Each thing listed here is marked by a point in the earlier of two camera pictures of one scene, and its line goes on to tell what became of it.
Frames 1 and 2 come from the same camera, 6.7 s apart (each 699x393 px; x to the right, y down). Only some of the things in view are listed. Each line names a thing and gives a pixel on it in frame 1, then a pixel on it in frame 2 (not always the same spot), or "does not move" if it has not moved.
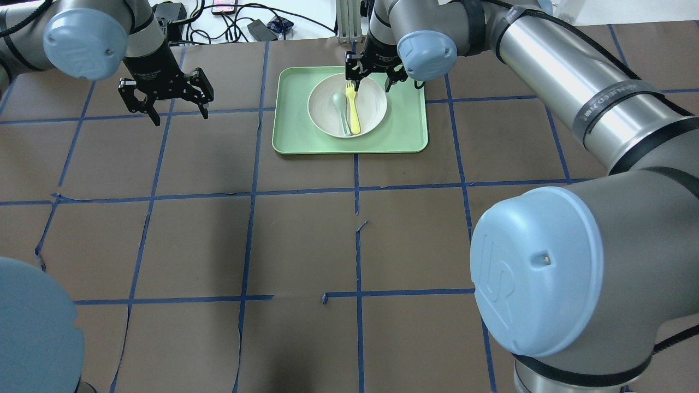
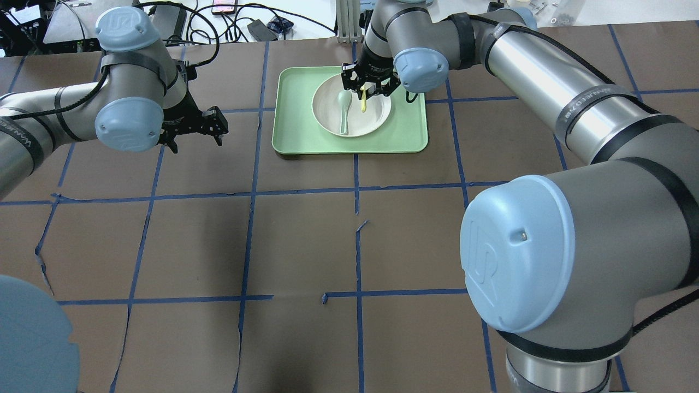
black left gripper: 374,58 -> 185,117
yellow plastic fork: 350,93 -> 363,100
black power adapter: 262,33 does not move
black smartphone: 226,10 does not move
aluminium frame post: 349,21 does not move
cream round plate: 370,103 does not move
